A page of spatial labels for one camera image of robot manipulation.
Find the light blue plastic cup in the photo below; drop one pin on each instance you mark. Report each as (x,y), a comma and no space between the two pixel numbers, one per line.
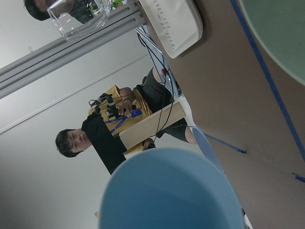
(169,188)

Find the green bowl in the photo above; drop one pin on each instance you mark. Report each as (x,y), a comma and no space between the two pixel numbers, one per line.
(279,26)

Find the blue bowl with fork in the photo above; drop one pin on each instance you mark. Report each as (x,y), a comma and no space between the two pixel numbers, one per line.
(206,147)

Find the seated operator person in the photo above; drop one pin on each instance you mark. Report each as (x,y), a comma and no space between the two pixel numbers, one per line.
(151,96)

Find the cream bear tray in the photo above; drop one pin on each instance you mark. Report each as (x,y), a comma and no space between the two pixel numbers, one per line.
(177,23)

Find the clear wine glass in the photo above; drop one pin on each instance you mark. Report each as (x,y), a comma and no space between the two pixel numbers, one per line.
(78,18)

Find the aluminium frame post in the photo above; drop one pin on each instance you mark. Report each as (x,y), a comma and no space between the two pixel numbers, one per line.
(58,53)

